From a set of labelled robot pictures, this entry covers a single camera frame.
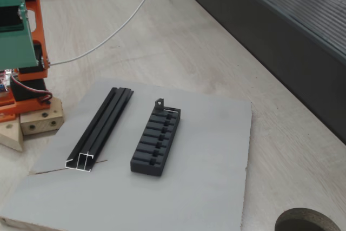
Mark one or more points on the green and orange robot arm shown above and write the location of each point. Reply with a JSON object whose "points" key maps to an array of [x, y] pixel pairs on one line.
{"points": [[39, 39]]}

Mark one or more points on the black aluminium rail profile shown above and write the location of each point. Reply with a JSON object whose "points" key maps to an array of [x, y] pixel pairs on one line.
{"points": [[105, 122]]}

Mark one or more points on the pale wooden plank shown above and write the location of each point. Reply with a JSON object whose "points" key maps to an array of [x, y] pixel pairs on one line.
{"points": [[10, 136]]}

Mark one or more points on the wooden base block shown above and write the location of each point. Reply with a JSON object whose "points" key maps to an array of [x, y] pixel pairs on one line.
{"points": [[40, 122]]}

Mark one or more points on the black slotted holder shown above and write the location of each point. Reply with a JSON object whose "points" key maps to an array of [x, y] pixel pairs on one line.
{"points": [[154, 147]]}

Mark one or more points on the small metal bracket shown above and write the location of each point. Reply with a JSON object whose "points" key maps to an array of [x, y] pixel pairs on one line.
{"points": [[159, 105]]}

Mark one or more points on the grey board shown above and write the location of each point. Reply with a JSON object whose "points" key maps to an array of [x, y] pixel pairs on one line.
{"points": [[189, 182]]}

